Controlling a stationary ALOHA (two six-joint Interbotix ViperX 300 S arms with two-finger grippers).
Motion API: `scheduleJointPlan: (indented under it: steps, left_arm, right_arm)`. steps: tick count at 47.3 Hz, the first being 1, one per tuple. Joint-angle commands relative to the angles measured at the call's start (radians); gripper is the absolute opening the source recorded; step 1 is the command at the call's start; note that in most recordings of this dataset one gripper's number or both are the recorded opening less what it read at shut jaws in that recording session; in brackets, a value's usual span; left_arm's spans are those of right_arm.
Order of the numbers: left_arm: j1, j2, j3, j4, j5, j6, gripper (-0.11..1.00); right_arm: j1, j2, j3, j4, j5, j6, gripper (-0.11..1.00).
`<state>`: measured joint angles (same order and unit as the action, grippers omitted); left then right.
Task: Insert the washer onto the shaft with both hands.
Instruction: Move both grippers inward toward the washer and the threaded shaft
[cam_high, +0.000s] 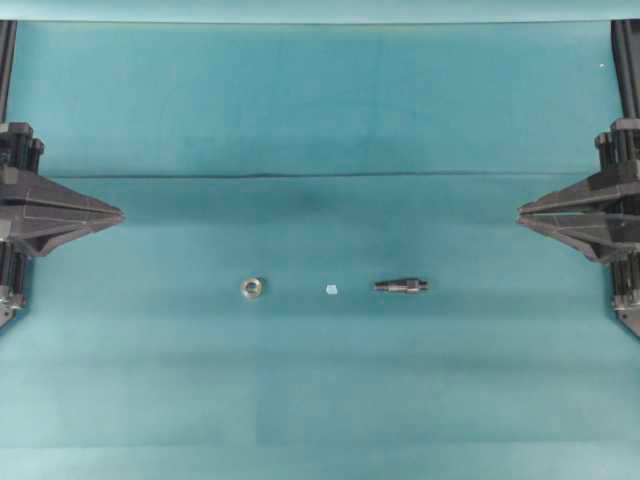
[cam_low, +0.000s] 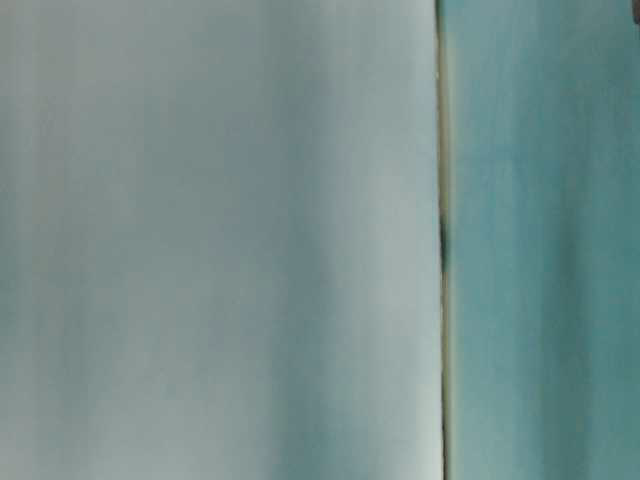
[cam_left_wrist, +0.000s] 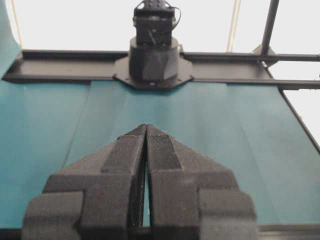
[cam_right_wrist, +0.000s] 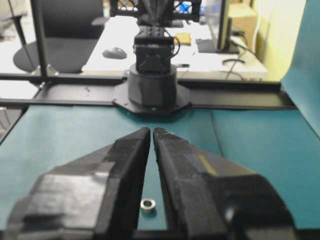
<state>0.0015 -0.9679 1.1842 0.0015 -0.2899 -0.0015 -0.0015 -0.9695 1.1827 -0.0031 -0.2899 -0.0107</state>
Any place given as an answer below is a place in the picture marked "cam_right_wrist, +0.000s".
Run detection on black vertical frame post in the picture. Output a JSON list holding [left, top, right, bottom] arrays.
[[30, 0, 48, 77]]

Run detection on black computer mouse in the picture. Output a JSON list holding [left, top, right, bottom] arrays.
[[102, 47, 127, 60]]

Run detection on silver metal washer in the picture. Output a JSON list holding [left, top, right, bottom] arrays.
[[140, 198, 156, 215]]

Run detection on teal backdrop sheet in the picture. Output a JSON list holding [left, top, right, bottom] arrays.
[[281, 0, 320, 136]]

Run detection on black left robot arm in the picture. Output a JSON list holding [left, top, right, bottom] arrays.
[[109, 0, 202, 115]]

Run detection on black office chair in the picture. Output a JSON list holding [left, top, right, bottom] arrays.
[[12, 0, 108, 74]]

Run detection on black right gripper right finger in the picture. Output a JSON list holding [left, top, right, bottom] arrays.
[[153, 128, 295, 240]]

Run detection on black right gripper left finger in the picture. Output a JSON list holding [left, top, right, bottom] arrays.
[[4, 127, 151, 240]]

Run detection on white office desk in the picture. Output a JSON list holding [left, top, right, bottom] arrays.
[[82, 16, 268, 81]]

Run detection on teal table mat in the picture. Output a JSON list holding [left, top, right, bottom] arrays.
[[0, 105, 320, 229]]

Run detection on cardboard box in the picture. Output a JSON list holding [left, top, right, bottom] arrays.
[[229, 3, 258, 42]]

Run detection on black desk cable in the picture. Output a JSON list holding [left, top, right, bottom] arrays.
[[221, 32, 258, 81]]

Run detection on black aluminium frame rail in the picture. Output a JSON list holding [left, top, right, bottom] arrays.
[[0, 78, 296, 115]]

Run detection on black computer monitor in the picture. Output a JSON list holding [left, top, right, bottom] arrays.
[[216, 0, 240, 55]]

